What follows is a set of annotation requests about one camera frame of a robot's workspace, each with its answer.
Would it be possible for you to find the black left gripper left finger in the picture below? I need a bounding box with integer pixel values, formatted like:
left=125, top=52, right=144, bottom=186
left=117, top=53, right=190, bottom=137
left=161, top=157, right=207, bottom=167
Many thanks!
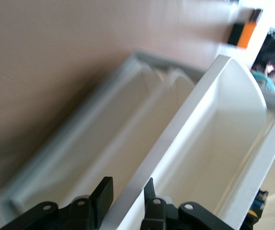
left=0, top=176, right=114, bottom=230

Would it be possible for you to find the orange button enclosure box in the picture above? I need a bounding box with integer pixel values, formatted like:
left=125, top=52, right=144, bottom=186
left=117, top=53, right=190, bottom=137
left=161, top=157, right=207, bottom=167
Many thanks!
left=227, top=8, right=264, bottom=50

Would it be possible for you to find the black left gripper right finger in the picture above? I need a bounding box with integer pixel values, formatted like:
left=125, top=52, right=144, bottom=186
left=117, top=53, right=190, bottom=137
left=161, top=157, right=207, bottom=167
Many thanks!
left=139, top=177, right=234, bottom=230

